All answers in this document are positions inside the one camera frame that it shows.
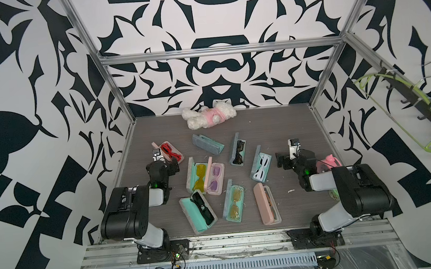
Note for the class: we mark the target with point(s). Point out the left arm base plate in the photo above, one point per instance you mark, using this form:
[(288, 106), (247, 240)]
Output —
[(169, 251)]

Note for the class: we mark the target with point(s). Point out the green clothes hanger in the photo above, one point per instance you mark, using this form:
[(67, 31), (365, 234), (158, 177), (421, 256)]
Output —
[(374, 87)]

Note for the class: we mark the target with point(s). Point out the white pink plush toy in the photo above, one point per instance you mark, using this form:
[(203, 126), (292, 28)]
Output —
[(209, 117)]

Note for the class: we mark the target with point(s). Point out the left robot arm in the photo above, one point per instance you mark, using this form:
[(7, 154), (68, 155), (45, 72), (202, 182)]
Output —
[(127, 214)]

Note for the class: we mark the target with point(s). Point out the empty grey teal case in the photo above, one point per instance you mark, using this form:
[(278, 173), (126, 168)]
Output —
[(207, 144)]

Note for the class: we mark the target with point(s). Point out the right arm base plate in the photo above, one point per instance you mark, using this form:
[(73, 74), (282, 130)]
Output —
[(303, 239)]

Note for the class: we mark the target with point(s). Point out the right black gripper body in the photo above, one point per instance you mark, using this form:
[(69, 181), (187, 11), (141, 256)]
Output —
[(285, 159)]

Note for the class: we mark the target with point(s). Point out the grey case black sunglasses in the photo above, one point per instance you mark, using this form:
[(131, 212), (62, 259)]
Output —
[(238, 151)]

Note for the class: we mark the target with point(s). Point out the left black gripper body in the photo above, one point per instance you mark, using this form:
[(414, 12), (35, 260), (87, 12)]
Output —
[(168, 161)]

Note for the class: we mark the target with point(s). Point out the pink alarm clock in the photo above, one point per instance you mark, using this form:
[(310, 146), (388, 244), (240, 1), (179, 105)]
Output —
[(327, 164)]

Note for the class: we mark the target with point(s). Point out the grey case white glasses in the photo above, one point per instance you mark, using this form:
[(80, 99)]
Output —
[(261, 165)]

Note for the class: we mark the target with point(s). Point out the pink case thin glasses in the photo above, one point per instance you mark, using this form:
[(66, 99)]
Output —
[(266, 204)]

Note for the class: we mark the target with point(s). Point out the teal case yellow glasses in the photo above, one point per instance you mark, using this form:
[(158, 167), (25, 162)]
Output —
[(196, 176)]

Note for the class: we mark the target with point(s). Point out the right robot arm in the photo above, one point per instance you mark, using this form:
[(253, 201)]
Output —
[(361, 192)]

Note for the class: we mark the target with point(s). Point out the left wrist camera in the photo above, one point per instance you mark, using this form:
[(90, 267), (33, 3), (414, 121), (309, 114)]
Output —
[(157, 155)]

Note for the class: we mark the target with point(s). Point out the black wall hook rack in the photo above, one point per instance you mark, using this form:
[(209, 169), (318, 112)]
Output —
[(409, 96)]

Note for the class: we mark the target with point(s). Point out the small black electronics box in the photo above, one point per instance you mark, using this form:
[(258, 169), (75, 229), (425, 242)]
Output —
[(326, 262)]

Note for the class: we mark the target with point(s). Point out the green round tin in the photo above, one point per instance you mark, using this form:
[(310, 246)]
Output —
[(334, 194)]

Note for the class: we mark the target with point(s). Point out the pink case purple glasses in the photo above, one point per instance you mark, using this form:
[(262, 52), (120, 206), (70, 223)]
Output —
[(214, 179)]

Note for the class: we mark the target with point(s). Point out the pink case red glasses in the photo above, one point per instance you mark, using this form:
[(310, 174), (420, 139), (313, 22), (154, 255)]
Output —
[(169, 152)]

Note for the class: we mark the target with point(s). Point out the teal case black sunglasses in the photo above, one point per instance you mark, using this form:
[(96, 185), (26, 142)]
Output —
[(198, 212)]

